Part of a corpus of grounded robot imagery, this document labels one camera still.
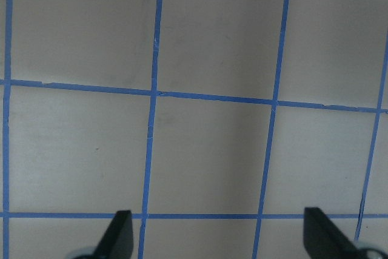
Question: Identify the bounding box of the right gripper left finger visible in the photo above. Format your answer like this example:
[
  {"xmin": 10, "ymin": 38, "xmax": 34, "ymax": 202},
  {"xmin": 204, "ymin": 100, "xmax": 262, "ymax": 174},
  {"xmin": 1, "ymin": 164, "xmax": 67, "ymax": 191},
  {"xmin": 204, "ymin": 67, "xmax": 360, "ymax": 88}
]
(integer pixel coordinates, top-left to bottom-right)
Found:
[{"xmin": 92, "ymin": 210, "xmax": 134, "ymax": 259}]

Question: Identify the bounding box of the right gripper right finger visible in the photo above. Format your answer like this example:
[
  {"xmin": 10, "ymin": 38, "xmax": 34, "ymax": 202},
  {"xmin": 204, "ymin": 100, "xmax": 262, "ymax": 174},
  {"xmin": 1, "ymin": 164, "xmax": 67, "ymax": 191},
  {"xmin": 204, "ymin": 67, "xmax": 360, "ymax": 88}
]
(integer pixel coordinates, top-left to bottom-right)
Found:
[{"xmin": 303, "ymin": 207, "xmax": 363, "ymax": 259}]

